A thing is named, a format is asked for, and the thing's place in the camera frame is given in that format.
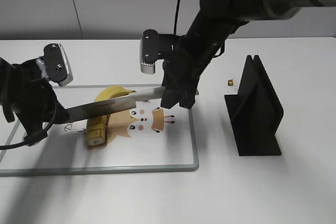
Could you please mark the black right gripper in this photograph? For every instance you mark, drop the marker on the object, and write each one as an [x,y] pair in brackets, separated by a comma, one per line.
[184,62]

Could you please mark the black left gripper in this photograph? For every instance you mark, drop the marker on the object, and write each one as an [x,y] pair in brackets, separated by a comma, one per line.
[25,94]

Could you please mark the white-handled kitchen knife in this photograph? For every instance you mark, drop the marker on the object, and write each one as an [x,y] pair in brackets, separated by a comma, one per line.
[113,105]

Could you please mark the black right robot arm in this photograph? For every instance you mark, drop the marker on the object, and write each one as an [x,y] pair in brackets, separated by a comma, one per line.
[215,21]

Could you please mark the yellow banana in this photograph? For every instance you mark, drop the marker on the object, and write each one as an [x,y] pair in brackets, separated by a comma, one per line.
[96,130]

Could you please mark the white grey-rimmed cutting board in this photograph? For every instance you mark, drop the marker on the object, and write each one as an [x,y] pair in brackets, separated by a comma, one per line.
[145,139]

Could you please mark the small brass nut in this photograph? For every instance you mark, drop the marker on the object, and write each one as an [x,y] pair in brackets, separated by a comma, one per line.
[230,82]

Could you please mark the black knife stand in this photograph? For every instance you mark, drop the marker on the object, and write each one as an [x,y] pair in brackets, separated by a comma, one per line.
[255,112]

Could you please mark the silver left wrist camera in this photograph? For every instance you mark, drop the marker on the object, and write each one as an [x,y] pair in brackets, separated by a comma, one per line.
[54,65]

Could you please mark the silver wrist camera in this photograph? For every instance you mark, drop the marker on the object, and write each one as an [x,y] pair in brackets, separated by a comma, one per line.
[54,65]
[154,47]

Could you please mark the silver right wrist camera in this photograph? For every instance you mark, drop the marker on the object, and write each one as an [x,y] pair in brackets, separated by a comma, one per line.
[154,47]

